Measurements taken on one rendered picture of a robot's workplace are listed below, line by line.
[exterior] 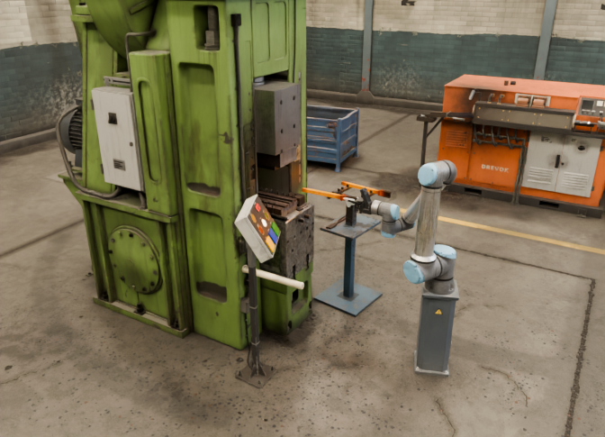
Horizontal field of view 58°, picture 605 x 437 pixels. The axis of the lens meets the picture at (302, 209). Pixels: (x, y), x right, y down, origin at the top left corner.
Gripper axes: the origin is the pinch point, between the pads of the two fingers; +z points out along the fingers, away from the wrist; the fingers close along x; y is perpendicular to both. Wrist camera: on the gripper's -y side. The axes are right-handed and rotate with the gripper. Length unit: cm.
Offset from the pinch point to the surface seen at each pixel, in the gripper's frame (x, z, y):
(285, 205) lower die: -15.9, 36.0, 9.0
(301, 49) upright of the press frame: 29, 54, -86
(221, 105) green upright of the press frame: -53, 56, -62
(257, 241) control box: -79, 12, 2
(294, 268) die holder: -13, 30, 56
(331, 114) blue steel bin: 383, 225, 50
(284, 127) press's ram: -17, 37, -44
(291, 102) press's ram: -8, 37, -59
